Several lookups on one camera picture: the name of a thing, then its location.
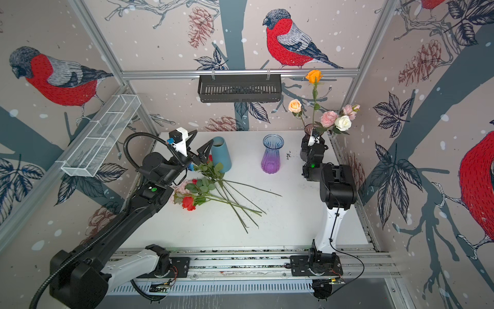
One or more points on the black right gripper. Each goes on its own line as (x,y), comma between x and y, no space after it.
(307,148)

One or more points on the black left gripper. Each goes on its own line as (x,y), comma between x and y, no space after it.
(200,157)

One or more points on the mauve glass vase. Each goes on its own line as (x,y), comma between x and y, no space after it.
(311,130)

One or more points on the pink carnation stem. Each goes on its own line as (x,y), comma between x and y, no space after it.
(328,118)

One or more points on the blue purple glass vase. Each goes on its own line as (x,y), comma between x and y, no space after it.
(270,163)

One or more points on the pink rose stem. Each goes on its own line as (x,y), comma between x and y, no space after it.
(180,192)

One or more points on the orange rose stem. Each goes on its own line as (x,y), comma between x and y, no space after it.
(295,107)

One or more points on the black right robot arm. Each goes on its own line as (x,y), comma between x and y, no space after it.
(338,193)

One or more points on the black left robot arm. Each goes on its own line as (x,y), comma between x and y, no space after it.
(81,278)

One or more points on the teal ceramic vase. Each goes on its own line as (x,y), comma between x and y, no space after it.
(220,154)

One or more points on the small red rose stem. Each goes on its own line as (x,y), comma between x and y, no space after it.
(211,170)

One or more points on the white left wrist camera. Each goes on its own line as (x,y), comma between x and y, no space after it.
(178,140)

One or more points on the black hanging wire basket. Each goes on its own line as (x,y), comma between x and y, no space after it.
(240,88)

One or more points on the white wire mesh basket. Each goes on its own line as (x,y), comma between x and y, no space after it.
(104,133)

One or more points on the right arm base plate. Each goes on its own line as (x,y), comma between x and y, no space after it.
(319,265)

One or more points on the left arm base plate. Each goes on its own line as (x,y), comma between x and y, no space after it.
(172,267)

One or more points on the aluminium rail base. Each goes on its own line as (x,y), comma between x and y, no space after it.
(257,271)

